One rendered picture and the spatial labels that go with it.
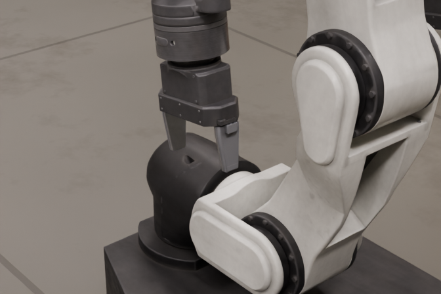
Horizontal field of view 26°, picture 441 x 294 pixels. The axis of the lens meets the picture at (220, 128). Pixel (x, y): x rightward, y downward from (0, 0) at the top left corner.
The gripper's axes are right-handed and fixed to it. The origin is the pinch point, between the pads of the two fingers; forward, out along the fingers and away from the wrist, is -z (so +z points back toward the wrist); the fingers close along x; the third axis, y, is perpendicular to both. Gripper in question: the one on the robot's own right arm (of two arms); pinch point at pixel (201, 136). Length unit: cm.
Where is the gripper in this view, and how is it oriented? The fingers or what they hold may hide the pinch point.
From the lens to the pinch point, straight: 118.5
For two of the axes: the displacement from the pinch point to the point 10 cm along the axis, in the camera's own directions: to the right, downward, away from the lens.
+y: 7.8, -2.7, 5.6
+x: 6.2, 2.2, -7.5
